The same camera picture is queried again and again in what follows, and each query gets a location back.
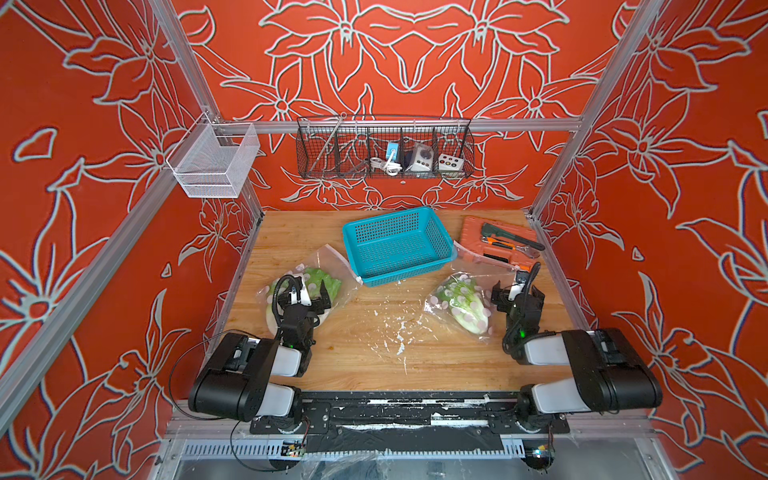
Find chinese cabbage front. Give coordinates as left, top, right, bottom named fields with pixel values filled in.
left=288, top=267, right=342, bottom=303

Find chinese cabbage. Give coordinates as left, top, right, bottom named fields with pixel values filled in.
left=425, top=272, right=491, bottom=337
left=288, top=267, right=342, bottom=303

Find clear zipper bag pink dots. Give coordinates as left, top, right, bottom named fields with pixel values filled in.
left=285, top=244, right=363, bottom=326

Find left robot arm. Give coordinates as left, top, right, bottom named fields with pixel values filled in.
left=187, top=275, right=332, bottom=425

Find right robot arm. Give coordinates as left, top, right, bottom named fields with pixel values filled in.
left=491, top=284, right=663, bottom=418

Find orange tool case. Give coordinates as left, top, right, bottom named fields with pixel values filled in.
left=459, top=216, right=544, bottom=271

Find teal plastic basket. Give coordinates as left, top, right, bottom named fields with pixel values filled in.
left=342, top=207, right=457, bottom=288

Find white socket cube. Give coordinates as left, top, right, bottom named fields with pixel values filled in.
left=437, top=154, right=465, bottom=178

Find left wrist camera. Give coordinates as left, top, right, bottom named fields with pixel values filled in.
left=288, top=279, right=306, bottom=305

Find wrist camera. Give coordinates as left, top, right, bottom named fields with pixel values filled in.
left=288, top=279, right=306, bottom=305
left=508, top=270, right=530, bottom=301

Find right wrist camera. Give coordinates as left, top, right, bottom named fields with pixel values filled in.
left=508, top=270, right=530, bottom=301

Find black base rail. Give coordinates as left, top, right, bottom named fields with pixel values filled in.
left=249, top=391, right=570, bottom=458

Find white cable with blue box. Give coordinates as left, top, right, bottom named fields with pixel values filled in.
left=369, top=141, right=403, bottom=178

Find black wire wall basket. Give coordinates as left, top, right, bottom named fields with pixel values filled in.
left=296, top=114, right=476, bottom=180

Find clear mesh wall bin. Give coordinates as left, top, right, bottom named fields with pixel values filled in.
left=167, top=123, right=261, bottom=199

